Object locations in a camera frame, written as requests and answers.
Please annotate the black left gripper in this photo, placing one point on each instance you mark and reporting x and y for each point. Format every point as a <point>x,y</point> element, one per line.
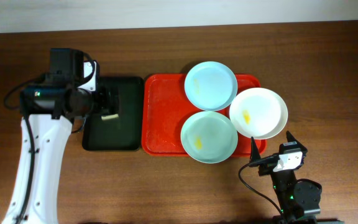
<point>103,101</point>

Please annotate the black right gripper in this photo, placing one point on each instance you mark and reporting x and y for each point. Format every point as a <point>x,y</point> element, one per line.
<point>299,147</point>

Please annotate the green yellow sponge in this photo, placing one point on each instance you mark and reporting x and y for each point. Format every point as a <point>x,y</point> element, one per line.
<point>108,117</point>

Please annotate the light green plate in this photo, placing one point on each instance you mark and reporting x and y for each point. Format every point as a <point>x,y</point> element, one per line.
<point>209,137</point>

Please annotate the light blue plate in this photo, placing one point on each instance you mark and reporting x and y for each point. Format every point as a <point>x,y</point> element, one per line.
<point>210,86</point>

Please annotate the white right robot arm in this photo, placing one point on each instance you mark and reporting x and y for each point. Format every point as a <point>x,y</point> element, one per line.
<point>298,198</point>

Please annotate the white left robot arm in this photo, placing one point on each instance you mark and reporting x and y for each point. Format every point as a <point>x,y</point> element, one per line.
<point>49,105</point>

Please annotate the black plastic tray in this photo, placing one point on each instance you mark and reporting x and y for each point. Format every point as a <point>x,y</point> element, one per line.
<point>124,132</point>

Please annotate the white plate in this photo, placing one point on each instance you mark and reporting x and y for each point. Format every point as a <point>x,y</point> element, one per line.
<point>258,113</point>

